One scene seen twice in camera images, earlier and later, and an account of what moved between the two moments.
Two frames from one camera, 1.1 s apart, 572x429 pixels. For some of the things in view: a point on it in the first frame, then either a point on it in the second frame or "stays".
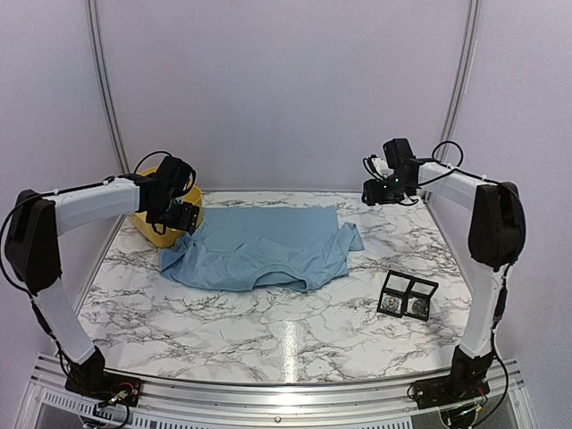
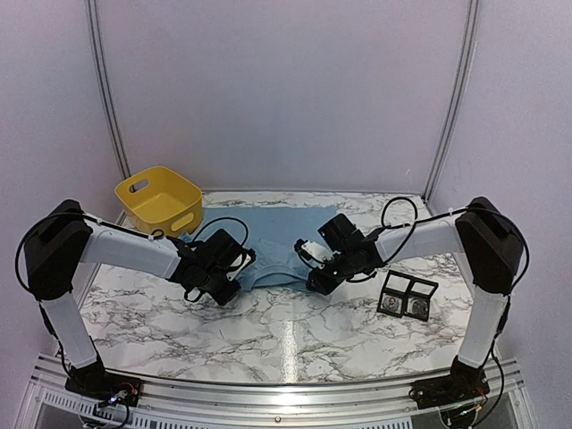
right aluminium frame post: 461,82 stays
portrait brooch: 391,304 stays
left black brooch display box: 393,294 stays
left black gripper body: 171,216 to 211,285
